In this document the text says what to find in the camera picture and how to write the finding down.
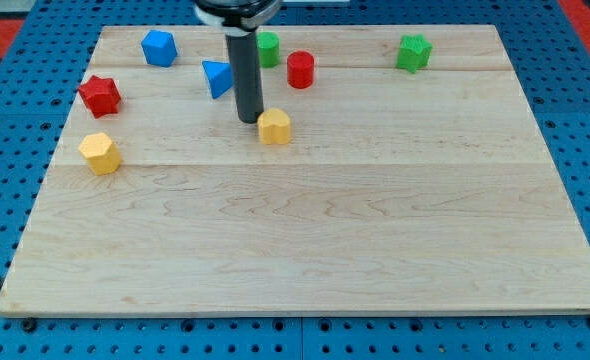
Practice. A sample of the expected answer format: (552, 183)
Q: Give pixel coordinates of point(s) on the green cylinder block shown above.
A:
(268, 44)

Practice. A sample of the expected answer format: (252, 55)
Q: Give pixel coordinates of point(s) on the yellow heart block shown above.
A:
(274, 127)

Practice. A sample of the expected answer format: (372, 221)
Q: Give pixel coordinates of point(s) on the blue pentagon block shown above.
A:
(159, 48)

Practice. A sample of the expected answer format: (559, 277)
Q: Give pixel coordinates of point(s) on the red star block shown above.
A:
(100, 96)

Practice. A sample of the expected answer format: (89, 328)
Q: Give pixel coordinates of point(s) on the yellow hexagon block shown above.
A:
(101, 153)

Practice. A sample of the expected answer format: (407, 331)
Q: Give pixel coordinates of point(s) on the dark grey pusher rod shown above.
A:
(245, 67)

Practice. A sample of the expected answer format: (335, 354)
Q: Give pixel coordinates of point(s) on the blue triangle block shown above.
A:
(218, 76)

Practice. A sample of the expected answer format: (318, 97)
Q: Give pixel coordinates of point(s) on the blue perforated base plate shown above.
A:
(38, 78)

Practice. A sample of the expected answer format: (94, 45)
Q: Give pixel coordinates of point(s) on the red cylinder block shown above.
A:
(300, 69)

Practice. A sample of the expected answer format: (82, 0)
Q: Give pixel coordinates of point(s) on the green star block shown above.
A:
(413, 53)

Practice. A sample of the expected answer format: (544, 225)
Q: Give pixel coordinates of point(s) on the light wooden board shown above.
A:
(399, 194)

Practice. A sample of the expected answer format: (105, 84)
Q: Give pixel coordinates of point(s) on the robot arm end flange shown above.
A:
(242, 15)

